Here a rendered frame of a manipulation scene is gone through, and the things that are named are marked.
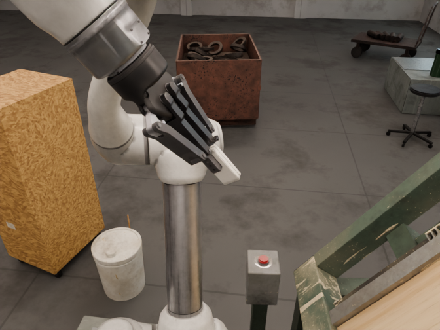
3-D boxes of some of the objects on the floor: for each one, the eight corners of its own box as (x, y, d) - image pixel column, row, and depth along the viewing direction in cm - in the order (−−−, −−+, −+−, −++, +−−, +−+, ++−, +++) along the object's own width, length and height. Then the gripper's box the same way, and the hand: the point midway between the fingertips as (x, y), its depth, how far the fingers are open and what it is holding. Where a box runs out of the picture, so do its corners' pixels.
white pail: (112, 262, 261) (101, 211, 236) (154, 267, 258) (146, 215, 232) (93, 300, 234) (78, 246, 209) (139, 306, 231) (129, 251, 206)
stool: (424, 129, 436) (440, 80, 404) (440, 149, 396) (460, 97, 364) (381, 128, 440) (393, 78, 408) (393, 147, 400) (408, 95, 368)
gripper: (127, 72, 40) (247, 205, 52) (162, 22, 49) (257, 144, 61) (85, 100, 44) (205, 217, 56) (125, 49, 53) (221, 159, 65)
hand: (219, 165), depth 56 cm, fingers closed
